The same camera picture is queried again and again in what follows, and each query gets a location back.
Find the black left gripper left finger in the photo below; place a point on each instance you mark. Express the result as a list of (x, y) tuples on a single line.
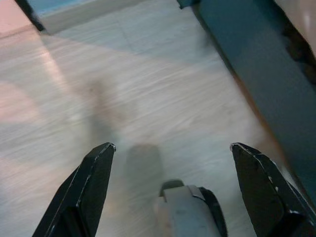
[(84, 192)]

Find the grey robot left leg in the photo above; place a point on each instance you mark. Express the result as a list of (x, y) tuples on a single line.
[(185, 212)]

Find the black door frame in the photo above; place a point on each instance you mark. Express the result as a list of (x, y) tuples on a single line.
[(29, 12)]

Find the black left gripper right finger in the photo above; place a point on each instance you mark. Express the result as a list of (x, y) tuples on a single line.
[(266, 197)]

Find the teal bed frame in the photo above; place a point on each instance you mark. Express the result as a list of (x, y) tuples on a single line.
[(247, 49)]

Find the mattress with cream sheet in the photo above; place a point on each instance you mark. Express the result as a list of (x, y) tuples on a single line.
[(308, 14)]

